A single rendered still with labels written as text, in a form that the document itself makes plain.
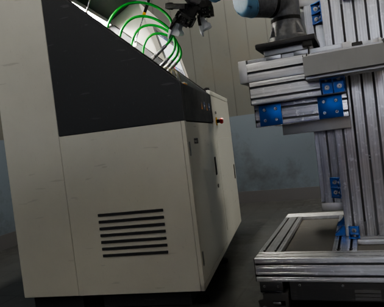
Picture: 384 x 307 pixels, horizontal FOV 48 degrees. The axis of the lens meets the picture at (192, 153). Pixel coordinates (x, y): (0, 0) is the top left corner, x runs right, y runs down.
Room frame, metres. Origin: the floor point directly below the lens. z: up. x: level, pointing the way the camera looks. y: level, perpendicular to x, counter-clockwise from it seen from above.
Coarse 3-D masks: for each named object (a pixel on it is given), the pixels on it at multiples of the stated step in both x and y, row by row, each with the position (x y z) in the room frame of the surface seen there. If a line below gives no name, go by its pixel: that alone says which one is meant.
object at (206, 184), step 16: (192, 128) 1.90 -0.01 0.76; (208, 128) 2.29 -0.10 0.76; (192, 144) 1.86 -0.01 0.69; (208, 144) 2.24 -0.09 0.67; (192, 160) 1.83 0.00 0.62; (208, 160) 2.19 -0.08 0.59; (208, 176) 2.14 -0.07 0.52; (208, 192) 2.09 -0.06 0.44; (208, 208) 2.05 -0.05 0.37; (208, 224) 2.00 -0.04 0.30; (224, 224) 2.42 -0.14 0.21; (208, 240) 1.96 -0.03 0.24; (224, 240) 2.36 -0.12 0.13; (208, 256) 1.92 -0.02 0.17; (208, 272) 1.88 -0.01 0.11
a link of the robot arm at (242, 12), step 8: (240, 0) 1.63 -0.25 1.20; (248, 0) 1.59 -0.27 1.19; (256, 0) 1.59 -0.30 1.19; (264, 0) 1.61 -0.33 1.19; (272, 0) 1.62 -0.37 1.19; (240, 8) 1.64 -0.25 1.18; (248, 8) 1.60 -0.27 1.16; (256, 8) 1.61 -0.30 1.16; (264, 8) 1.62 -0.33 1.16; (272, 8) 1.64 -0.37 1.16; (248, 16) 1.64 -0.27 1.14; (256, 16) 1.65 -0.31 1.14; (264, 16) 1.66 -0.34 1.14
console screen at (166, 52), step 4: (156, 28) 2.73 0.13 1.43; (156, 36) 2.66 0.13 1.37; (160, 36) 2.77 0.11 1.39; (164, 36) 2.88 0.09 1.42; (160, 40) 2.72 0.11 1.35; (164, 40) 2.83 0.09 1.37; (160, 44) 2.68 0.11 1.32; (168, 44) 2.91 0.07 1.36; (172, 44) 3.06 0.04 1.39; (168, 48) 2.87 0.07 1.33; (172, 48) 3.01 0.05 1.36; (164, 52) 2.69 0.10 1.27; (168, 52) 2.81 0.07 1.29; (164, 56) 2.66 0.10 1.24; (172, 56) 2.91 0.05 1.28; (176, 60) 2.97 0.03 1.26; (180, 64) 3.07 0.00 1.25; (176, 68) 2.87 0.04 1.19; (180, 68) 3.02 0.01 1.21; (184, 72) 3.09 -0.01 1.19
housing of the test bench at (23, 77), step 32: (0, 0) 1.96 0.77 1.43; (32, 0) 1.92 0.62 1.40; (0, 32) 1.96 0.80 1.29; (32, 32) 1.92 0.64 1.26; (0, 64) 1.96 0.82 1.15; (32, 64) 1.93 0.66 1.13; (0, 96) 1.97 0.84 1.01; (32, 96) 1.93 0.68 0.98; (32, 128) 1.94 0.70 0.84; (32, 160) 1.94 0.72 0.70; (32, 192) 1.95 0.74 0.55; (64, 192) 1.91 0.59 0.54; (32, 224) 1.95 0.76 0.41; (64, 224) 1.92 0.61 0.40; (32, 256) 1.96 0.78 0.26; (64, 256) 1.92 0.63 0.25; (32, 288) 1.96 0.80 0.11; (64, 288) 1.93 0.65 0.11
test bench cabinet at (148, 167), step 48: (96, 144) 1.87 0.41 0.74; (144, 144) 1.82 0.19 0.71; (96, 192) 1.88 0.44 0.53; (144, 192) 1.83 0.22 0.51; (192, 192) 1.78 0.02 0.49; (96, 240) 1.88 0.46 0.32; (144, 240) 1.83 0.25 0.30; (192, 240) 1.79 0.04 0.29; (96, 288) 1.89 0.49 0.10; (144, 288) 1.84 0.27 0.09; (192, 288) 1.79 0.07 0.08
